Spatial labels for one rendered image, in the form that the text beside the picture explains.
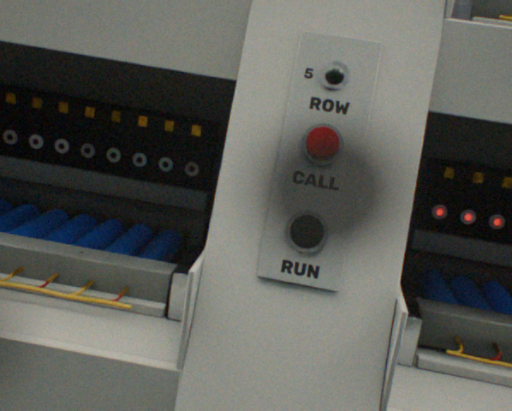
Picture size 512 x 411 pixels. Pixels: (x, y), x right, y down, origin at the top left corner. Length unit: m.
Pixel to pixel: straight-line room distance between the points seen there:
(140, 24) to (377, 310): 0.19
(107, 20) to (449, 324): 0.25
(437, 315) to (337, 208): 0.11
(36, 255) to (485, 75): 0.26
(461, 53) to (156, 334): 0.21
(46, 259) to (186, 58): 0.14
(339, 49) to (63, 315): 0.20
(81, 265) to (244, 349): 0.11
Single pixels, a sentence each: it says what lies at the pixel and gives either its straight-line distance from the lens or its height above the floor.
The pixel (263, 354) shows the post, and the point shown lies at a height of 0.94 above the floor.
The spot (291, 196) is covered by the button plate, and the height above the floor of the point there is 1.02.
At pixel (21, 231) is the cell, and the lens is 0.42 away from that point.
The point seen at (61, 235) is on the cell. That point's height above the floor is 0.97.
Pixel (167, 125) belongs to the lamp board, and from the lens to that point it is 0.48.
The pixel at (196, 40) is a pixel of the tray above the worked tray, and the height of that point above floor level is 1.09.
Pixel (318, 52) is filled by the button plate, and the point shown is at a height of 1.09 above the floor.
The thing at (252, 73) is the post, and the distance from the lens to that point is 0.32.
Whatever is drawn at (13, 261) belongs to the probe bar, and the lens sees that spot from 0.39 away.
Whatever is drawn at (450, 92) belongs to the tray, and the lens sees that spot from 0.33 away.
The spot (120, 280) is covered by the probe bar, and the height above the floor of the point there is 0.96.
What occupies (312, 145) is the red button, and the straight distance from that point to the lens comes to 0.30.
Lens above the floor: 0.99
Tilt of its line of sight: 5 degrees up
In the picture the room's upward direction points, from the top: 10 degrees clockwise
